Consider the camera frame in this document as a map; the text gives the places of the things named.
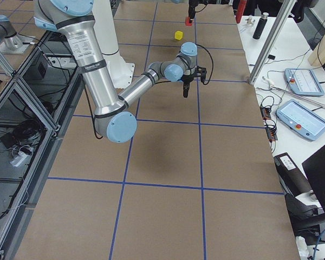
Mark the yellow foam cube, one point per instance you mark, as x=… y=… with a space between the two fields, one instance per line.
x=178 y=35

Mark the near blue teach pendant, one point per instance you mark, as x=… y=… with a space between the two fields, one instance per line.
x=301 y=120

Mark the red foam cube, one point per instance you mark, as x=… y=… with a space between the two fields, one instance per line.
x=188 y=21

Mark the black water bottle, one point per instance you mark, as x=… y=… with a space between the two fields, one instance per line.
x=260 y=26

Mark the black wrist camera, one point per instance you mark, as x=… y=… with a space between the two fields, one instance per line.
x=201 y=73

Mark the far blue teach pendant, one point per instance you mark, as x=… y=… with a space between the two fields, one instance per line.
x=303 y=82

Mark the black desk device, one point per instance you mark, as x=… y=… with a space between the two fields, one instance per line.
x=291 y=177

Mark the blue teach pendant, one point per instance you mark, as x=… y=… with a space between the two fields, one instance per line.
x=301 y=120
x=303 y=82

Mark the black computer monitor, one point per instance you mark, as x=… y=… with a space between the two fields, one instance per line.
x=314 y=168

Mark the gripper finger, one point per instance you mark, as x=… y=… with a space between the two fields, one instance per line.
x=184 y=90
x=193 y=12
x=187 y=89
x=190 y=12

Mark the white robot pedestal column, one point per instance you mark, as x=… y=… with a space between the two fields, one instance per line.
x=120 y=71

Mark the aluminium frame post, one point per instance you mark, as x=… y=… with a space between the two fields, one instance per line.
x=277 y=26

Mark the red cylinder bottle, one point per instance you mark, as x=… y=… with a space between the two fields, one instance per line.
x=240 y=10

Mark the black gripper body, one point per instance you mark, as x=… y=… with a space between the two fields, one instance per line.
x=186 y=79
x=191 y=6

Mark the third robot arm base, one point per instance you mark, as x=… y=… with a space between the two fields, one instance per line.
x=10 y=41

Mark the black orange electronics board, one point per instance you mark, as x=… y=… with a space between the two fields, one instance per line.
x=269 y=123

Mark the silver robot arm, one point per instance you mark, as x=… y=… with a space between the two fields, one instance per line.
x=76 y=20

